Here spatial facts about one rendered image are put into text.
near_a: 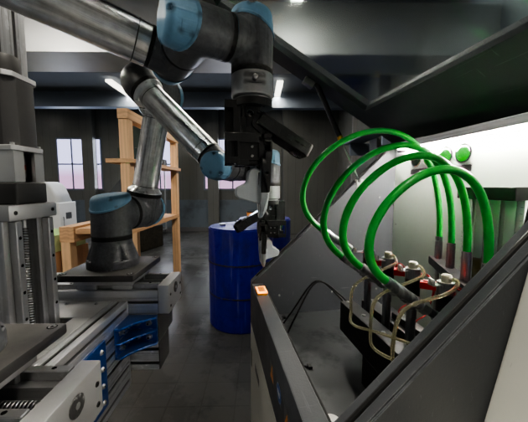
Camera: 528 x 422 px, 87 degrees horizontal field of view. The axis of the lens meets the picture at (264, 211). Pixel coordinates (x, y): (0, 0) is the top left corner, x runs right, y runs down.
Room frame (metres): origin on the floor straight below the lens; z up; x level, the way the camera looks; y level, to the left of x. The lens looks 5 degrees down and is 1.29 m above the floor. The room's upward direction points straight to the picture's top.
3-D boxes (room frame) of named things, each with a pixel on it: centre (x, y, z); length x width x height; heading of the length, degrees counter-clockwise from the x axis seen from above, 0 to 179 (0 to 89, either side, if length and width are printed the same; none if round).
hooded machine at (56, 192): (6.11, 4.67, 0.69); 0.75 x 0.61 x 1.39; 89
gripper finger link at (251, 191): (0.50, 0.02, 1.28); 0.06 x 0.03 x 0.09; 100
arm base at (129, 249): (0.88, 0.49, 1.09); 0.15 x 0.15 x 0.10
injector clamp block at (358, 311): (0.57, -0.29, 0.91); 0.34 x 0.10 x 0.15; 10
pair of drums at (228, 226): (2.92, 0.11, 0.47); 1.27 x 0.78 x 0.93; 174
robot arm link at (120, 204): (0.88, 0.48, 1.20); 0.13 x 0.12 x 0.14; 163
